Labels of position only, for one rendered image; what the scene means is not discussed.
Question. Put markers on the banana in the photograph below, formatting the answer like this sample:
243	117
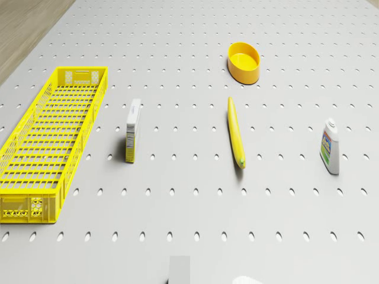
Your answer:
235	133

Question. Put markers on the white yellow box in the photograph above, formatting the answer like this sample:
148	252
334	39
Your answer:
132	124

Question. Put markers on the yellow bowl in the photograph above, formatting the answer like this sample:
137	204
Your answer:
244	69

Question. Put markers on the grey cube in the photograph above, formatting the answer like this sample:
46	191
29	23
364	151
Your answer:
179	270

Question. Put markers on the small white bottle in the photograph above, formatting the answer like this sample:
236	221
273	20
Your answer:
330	148

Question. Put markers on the yellow basket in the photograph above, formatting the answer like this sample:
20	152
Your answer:
17	207

